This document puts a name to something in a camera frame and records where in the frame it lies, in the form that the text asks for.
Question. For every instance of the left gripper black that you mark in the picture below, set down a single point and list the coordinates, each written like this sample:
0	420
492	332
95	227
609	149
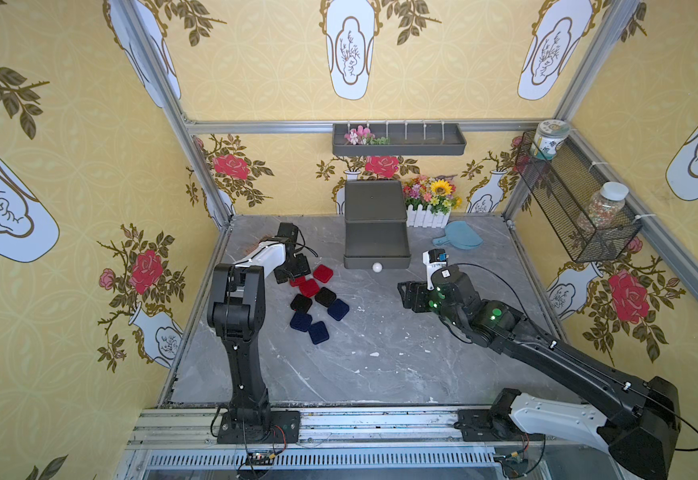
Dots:
292	267

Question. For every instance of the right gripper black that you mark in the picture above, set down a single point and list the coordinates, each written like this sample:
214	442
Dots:
413	294

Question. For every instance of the red brooch box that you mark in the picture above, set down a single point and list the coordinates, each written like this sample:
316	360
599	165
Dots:
309	288
297	281
323	274

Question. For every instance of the grey top drawer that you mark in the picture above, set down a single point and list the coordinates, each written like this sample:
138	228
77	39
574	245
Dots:
368	243

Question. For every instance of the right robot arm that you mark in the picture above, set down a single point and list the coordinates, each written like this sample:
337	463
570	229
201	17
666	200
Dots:
636	422

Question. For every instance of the black brooch box left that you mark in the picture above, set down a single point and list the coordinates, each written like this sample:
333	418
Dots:
301	304

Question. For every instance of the black brooch box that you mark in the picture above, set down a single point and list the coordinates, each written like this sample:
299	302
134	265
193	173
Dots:
325	297
301	304

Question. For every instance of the black brooch box right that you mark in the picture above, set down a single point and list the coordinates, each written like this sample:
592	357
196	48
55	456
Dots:
325	297

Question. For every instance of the blue brooch box left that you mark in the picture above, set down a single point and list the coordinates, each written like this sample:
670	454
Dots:
301	321

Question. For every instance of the blue brooch box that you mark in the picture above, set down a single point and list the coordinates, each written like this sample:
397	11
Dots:
318	333
338	309
301	321

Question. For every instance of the blue brooch box right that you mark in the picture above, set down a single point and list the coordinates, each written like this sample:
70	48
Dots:
338	309

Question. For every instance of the blue brooch box bottom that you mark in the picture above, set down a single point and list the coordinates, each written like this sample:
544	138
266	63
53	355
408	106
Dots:
318	333

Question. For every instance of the three-drawer storage cabinet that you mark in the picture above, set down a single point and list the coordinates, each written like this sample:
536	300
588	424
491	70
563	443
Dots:
374	201

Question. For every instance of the pink small dustpan brush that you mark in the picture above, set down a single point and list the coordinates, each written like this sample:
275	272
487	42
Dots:
256	246

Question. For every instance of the light blue dustpan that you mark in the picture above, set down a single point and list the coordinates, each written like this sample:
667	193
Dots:
460	235

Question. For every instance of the flower pot white fence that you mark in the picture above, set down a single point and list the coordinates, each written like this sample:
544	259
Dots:
429	201

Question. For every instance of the small pink flowers on shelf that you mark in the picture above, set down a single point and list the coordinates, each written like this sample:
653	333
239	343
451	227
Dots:
364	136

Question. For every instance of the small circuit board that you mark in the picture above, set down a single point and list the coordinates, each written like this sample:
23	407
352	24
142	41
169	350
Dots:
260	459

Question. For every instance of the decorated jar with lid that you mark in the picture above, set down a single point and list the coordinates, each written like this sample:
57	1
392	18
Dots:
549	136

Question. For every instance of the clear jar white lid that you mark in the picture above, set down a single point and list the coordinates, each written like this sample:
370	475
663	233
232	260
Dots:
606	203

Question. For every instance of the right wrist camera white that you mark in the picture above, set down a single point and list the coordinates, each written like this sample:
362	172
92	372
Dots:
434	260

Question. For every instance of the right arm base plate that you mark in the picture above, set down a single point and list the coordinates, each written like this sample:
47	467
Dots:
481	425

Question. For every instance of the grey wall shelf tray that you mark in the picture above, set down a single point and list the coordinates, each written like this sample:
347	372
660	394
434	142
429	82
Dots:
407	138

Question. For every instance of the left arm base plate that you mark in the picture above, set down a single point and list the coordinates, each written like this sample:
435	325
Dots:
278	426

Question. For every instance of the black wire wall basket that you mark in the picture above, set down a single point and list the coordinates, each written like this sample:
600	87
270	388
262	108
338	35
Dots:
563	188

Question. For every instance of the aluminium front rail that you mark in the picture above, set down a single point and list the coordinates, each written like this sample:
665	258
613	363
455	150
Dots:
323	427

